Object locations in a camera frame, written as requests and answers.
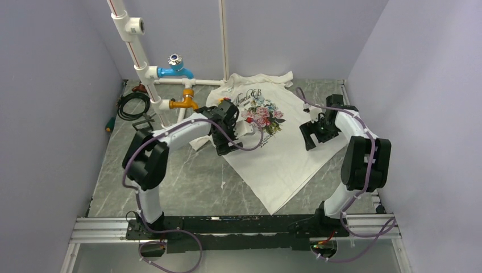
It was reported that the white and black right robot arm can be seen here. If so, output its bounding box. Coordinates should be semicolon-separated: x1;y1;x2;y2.
300;94;392;236

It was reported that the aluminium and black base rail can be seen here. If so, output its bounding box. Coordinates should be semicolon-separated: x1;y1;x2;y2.
70;214;401;254

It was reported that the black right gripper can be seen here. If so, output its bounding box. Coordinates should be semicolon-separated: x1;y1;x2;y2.
299;115;338;151

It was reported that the white PVC pipe frame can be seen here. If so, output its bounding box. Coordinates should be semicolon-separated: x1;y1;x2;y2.
107;1;229;128

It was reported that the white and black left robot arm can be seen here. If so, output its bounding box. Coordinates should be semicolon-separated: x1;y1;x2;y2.
122;100;252;239

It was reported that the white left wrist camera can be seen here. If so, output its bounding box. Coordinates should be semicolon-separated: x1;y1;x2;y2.
236;120;256;137

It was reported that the black rectangular frame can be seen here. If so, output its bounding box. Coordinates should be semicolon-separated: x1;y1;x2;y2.
132;120;153;132

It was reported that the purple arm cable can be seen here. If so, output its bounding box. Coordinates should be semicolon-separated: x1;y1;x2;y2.
121;118;264;273
295;87;397;264

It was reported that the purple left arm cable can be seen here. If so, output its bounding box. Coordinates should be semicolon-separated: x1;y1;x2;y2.
121;118;264;273

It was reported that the coiled black cable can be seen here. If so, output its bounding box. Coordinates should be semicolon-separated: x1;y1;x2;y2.
117;92;151;121

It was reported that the brown pipe fitting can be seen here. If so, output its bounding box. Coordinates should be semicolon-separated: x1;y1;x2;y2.
131;84;147;93

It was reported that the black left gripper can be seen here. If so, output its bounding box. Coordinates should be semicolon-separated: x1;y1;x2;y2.
212;118;243;156

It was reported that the orange plastic tap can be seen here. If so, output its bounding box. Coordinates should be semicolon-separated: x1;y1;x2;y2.
169;88;199;110

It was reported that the white floral print t-shirt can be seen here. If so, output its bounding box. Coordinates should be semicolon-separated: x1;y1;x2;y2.
187;72;346;215

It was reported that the blue plastic tap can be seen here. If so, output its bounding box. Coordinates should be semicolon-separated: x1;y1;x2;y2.
157;53;194;79

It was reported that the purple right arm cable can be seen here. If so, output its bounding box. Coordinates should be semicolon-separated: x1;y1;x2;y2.
295;87;397;264

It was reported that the green handled screwdriver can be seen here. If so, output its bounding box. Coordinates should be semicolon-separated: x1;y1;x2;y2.
105;117;115;133

